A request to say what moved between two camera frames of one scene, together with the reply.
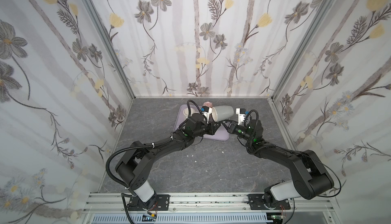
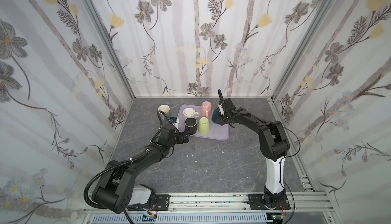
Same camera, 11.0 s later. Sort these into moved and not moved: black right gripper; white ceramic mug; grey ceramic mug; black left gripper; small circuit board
Moved: grey ceramic mug; black right gripper; black left gripper
Not moved: small circuit board; white ceramic mug
